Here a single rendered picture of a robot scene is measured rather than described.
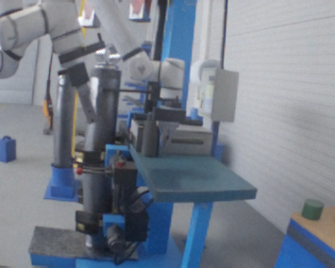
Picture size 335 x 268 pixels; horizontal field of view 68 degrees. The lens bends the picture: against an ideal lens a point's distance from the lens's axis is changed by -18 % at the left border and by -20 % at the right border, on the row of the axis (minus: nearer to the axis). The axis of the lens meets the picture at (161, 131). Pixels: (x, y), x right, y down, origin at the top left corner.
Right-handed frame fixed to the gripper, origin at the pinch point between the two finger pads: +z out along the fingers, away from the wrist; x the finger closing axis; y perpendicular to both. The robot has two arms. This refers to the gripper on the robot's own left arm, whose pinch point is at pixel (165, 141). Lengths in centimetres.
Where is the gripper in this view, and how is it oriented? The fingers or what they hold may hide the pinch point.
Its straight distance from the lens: 123.1
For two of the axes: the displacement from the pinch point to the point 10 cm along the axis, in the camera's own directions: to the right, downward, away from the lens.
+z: -1.1, 9.8, 1.7
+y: -2.4, -1.9, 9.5
